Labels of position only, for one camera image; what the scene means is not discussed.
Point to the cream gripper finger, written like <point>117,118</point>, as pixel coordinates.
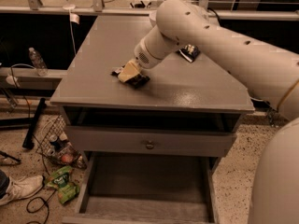
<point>130,70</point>

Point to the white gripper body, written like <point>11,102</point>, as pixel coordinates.
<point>144,55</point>

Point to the dark rxbar chocolate wrapper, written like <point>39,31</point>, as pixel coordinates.
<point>136,82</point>

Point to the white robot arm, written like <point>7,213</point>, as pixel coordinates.
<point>268,72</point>

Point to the grey middle drawer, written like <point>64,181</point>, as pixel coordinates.
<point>183,133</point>

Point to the grey drawer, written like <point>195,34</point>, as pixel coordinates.
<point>145,189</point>
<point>183,133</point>

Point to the round metal drawer knob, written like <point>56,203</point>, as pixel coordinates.
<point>149,145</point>

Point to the grey wooden drawer cabinet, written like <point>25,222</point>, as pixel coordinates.
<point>174,85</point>

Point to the grey bottom drawer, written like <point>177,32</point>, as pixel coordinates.
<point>145,189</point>

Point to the white ceramic bowl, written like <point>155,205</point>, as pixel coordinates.
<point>152,18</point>

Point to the blue kettle chips bag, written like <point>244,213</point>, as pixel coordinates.
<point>189,53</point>

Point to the clear plastic water bottle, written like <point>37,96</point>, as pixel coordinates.
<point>38,62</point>

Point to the black stand leg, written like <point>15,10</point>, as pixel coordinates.
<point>29,123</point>

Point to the green snack bag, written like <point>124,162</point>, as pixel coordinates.
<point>61,181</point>

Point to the white sneaker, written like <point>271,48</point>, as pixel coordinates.
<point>12,189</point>

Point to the wire basket with cans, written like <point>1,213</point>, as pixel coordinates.
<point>56,146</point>

